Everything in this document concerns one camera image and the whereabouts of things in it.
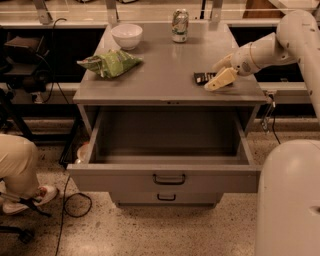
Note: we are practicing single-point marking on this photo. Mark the closed grey lower drawer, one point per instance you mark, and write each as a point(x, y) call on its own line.
point(175, 198)

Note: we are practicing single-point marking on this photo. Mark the green white soda can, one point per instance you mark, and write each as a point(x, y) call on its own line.
point(180, 22)

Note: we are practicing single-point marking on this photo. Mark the beige trouser leg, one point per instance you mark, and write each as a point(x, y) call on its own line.
point(18, 158)

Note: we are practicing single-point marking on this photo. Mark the green chip bag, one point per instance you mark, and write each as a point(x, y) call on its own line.
point(112, 64)

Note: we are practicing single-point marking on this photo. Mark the dark equipment on left shelf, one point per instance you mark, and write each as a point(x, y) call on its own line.
point(24, 61)

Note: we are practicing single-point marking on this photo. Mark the open grey top drawer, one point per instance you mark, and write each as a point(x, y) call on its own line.
point(167, 152)

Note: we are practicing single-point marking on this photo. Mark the dark rxbar chocolate bar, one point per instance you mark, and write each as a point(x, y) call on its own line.
point(201, 77)

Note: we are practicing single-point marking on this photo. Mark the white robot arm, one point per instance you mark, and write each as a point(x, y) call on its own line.
point(288, 197)

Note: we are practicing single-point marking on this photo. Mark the white sneaker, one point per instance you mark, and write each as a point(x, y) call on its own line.
point(14, 204)

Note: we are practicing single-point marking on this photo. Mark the white ceramic bowl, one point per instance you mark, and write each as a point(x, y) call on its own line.
point(127, 36)

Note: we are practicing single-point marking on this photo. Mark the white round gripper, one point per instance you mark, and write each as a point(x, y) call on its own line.
point(242, 61)

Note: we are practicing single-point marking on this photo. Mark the grey metal drawer cabinet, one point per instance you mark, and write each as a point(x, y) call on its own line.
point(164, 79)

